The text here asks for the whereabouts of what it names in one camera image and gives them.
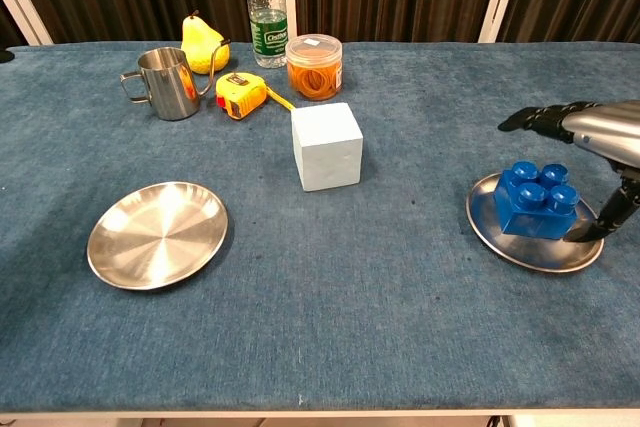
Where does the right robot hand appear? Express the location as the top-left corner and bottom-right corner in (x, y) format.
(497, 100), (640, 243)

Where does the blue toy brick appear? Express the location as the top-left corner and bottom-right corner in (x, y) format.
(493, 160), (582, 241)

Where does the light blue cube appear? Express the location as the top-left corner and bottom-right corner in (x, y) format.
(290, 102), (365, 193)

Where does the round metal plate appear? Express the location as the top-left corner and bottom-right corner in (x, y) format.
(86, 180), (230, 292)
(465, 172), (605, 274)

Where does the clear jar of rubber bands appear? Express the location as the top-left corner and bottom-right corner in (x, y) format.
(285, 33), (344, 101)

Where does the blue table cloth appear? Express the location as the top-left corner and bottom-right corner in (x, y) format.
(0, 40), (640, 413)

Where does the clear plastic water bottle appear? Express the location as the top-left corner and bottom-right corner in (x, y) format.
(248, 0), (290, 70)

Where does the yellow tape measure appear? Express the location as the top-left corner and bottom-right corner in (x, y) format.
(215, 71), (297, 121)

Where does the yellow pear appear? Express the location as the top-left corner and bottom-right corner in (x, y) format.
(180, 10), (231, 76)

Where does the stainless steel spouted pitcher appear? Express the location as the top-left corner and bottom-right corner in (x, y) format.
(119, 39), (232, 122)

